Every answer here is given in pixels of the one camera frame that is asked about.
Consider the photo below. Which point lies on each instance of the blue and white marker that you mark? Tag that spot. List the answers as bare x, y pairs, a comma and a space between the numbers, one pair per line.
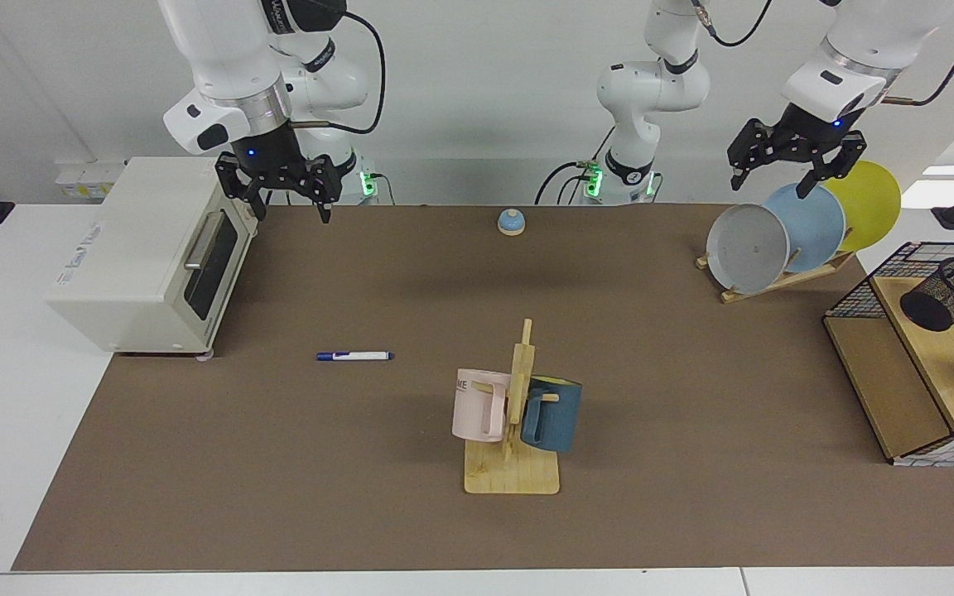
357, 356

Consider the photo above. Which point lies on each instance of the black mesh pen holder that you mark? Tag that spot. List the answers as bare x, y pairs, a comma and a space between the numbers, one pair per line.
945, 298

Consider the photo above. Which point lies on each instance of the light blue plate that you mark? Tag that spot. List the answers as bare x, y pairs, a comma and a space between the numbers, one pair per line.
816, 219

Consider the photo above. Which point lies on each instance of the yellow plate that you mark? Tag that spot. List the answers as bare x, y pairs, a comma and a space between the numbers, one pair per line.
870, 203

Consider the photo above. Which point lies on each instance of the grey plate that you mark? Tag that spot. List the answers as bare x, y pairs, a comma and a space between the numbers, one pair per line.
746, 248

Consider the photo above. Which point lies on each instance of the wooden plate rack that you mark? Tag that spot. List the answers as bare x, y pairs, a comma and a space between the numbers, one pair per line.
775, 284

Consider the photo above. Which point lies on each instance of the pale toaster oven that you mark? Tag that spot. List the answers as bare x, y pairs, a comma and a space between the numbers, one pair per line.
129, 257

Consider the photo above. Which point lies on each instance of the small blue round bell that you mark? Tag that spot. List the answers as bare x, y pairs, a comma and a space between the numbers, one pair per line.
511, 222

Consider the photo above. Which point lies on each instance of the pink cup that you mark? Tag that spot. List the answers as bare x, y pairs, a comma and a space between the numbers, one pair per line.
470, 410

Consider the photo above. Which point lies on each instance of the brown table cloth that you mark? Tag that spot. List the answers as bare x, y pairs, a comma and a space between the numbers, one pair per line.
344, 463

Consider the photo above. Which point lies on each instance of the dark blue cup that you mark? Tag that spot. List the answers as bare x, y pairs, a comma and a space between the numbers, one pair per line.
560, 418

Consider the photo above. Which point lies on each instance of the wooden cup stand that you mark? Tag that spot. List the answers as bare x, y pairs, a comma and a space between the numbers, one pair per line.
514, 476

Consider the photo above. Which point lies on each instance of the white wall socket strip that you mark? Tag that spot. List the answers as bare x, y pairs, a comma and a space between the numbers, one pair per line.
84, 180

